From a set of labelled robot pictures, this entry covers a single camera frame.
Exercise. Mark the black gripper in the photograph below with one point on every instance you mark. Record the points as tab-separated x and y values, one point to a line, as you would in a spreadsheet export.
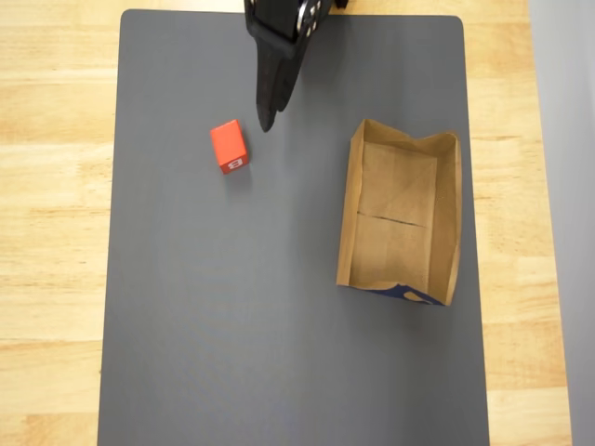
274	60

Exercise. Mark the red cube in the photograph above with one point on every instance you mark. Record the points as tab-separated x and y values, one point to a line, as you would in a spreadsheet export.
228	144

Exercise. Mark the brown paper box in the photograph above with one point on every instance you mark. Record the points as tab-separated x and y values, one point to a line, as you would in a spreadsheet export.
395	213

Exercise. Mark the grey mat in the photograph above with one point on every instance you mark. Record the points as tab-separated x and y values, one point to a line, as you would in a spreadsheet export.
232	302

